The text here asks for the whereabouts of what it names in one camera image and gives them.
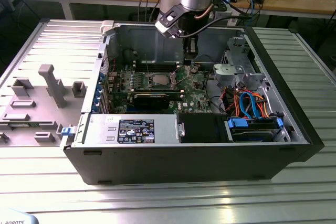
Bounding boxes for black graphics card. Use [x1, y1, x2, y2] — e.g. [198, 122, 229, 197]
[132, 92, 170, 111]

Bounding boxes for silver metal bracket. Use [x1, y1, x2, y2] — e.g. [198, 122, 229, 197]
[176, 121, 186, 138]

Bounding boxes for hard disk in blue carrier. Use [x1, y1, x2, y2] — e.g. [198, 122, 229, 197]
[225, 118, 286, 143]

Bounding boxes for pale blue teach pendant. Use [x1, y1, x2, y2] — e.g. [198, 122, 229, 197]
[0, 207, 40, 224]

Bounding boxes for black RAM slot row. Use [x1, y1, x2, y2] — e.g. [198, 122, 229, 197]
[135, 60, 181, 72]

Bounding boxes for metal socket cover frame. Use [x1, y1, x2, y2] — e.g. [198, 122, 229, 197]
[170, 65, 191, 84]

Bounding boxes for green motherboard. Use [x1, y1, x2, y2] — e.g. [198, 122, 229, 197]
[104, 62, 213, 116]

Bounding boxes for blue flat wire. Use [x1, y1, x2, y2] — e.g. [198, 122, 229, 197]
[239, 91, 263, 120]

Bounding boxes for silver CPU plate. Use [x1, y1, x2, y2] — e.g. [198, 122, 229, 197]
[153, 74, 169, 85]

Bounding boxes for grey metal drive cage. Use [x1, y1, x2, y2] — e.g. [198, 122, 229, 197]
[212, 36, 266, 88]

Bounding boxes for CPU socket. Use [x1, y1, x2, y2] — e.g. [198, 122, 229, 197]
[148, 72, 176, 89]

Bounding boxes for orange yellow wire bundle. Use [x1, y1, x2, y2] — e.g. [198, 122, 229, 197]
[256, 94, 271, 119]

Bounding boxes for grey plastic parts rack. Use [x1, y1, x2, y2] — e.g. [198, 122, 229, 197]
[0, 63, 87, 148]

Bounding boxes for blue expansion slot clips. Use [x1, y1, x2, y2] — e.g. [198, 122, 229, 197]
[92, 71, 105, 112]

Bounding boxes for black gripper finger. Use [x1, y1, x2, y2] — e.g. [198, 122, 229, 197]
[183, 37, 200, 65]

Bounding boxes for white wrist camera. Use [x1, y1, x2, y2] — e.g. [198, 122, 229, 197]
[154, 5, 184, 38]

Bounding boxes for black open PC case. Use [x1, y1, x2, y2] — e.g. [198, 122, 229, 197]
[59, 19, 325, 186]

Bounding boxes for blue plastic clip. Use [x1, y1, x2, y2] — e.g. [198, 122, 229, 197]
[60, 126, 76, 137]

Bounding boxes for silver power supply with label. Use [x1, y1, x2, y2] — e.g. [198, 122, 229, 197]
[83, 113, 179, 146]

